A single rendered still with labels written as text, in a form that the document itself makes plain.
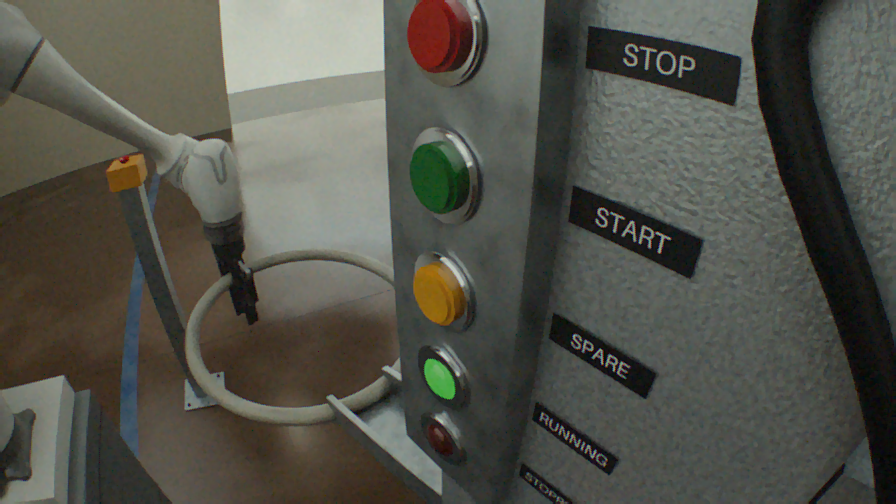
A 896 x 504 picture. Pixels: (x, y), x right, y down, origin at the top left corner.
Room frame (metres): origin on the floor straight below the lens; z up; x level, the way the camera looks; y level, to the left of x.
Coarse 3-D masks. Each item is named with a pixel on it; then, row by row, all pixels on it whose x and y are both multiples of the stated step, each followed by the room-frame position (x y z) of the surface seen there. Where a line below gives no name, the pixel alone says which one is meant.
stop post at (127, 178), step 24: (120, 168) 1.16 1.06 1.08; (144, 168) 1.26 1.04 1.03; (120, 192) 1.16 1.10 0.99; (144, 192) 1.25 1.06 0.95; (144, 216) 1.19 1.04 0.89; (144, 240) 1.18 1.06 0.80; (144, 264) 1.16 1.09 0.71; (168, 288) 1.19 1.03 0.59; (168, 312) 1.18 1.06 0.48; (168, 336) 1.16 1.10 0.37; (192, 384) 1.16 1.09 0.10; (192, 408) 1.10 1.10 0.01
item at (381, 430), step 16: (384, 368) 0.55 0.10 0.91; (400, 384) 0.51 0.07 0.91; (336, 400) 0.47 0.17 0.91; (384, 400) 0.51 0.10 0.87; (400, 400) 0.50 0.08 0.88; (336, 416) 0.45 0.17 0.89; (352, 416) 0.42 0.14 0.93; (368, 416) 0.47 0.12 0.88; (384, 416) 0.46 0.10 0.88; (400, 416) 0.46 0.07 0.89; (352, 432) 0.42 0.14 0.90; (368, 432) 0.38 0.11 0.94; (384, 432) 0.42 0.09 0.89; (400, 432) 0.42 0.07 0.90; (368, 448) 0.38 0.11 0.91; (384, 448) 0.35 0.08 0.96; (400, 448) 0.38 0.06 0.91; (416, 448) 0.38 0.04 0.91; (384, 464) 0.35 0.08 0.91; (400, 464) 0.32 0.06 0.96; (416, 464) 0.35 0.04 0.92; (432, 464) 0.35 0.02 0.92; (416, 480) 0.30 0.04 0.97; (432, 480) 0.29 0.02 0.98; (432, 496) 0.27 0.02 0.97
